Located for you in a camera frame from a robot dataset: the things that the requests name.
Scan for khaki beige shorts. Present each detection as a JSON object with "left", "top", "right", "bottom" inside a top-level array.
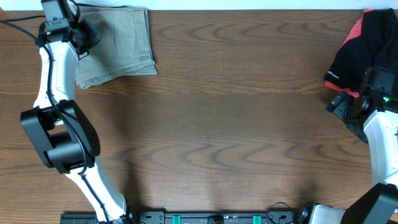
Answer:
[{"left": 75, "top": 6, "right": 157, "bottom": 89}]

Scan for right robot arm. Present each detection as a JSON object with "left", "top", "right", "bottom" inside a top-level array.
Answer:
[{"left": 295, "top": 67, "right": 397, "bottom": 223}]

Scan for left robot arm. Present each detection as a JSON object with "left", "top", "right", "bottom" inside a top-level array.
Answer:
[{"left": 21, "top": 0, "right": 134, "bottom": 223}]

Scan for black and red shorts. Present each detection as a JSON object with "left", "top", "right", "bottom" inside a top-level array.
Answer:
[{"left": 324, "top": 9, "right": 397, "bottom": 98}]

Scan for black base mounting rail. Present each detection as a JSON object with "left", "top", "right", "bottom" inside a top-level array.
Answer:
[{"left": 60, "top": 201, "right": 312, "bottom": 224}]

